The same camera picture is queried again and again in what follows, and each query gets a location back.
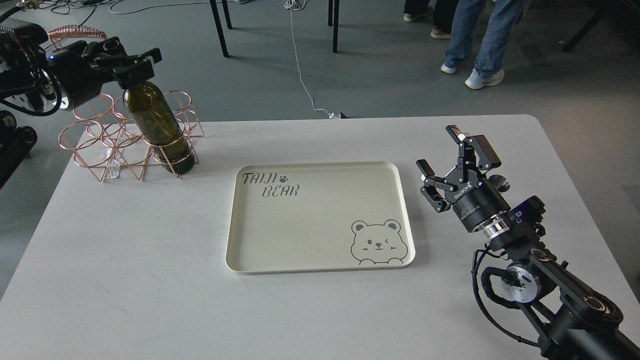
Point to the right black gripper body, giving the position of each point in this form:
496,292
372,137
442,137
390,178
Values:
466,189

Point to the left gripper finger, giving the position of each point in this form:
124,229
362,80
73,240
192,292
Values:
142,61
111,47

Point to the cream bear tray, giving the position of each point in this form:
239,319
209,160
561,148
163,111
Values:
324,216

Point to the dark green wine bottle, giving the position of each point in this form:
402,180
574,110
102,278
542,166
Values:
149,109

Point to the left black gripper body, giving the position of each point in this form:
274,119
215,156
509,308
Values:
81,79

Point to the copper wire wine rack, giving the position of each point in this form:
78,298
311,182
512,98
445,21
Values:
113,142

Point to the steel jigger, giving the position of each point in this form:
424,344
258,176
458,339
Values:
500,183

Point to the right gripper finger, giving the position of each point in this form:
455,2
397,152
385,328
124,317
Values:
425,169
456,134

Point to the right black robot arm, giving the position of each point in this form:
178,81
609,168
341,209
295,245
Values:
515,269

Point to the person in dark trousers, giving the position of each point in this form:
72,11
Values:
443,13

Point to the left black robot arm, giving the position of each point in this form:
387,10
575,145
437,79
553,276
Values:
39,84

